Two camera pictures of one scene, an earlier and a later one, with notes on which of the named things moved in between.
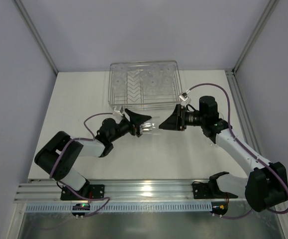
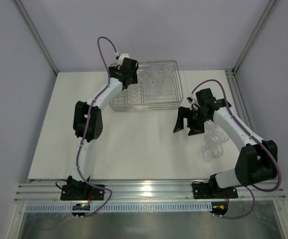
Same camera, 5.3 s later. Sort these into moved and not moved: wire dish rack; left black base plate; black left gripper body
Moved: black left gripper body
Not moved: wire dish rack; left black base plate
